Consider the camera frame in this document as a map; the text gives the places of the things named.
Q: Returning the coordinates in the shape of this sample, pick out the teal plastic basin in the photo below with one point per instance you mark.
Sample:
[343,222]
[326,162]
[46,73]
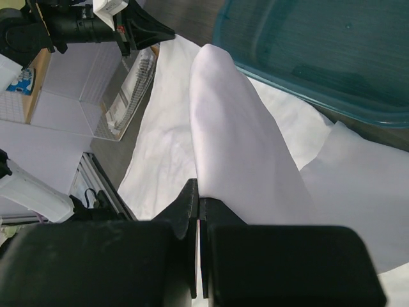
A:
[347,56]

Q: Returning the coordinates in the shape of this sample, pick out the bagged manual booklet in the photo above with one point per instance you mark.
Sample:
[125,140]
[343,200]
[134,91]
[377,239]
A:
[127,88]

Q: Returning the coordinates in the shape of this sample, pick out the white wire shelf rack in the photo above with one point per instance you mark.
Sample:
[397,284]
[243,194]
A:
[70,101]

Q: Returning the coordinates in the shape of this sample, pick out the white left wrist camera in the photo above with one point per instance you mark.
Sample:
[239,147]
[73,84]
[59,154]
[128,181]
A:
[105,10]

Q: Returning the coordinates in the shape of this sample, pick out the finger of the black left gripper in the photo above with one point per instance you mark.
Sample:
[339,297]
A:
[146,30]

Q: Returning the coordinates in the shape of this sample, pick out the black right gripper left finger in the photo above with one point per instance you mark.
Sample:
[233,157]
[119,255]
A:
[106,263]

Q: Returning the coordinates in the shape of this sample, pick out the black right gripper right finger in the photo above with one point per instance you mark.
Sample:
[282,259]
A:
[258,265]

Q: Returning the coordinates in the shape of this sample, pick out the white long sleeve shirt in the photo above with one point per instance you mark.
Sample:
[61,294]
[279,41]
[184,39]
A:
[269,156]

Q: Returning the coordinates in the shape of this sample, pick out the aluminium frame rail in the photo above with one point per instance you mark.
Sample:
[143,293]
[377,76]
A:
[95,198]

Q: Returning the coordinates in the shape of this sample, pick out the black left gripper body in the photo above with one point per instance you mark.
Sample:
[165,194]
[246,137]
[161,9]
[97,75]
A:
[126,22]

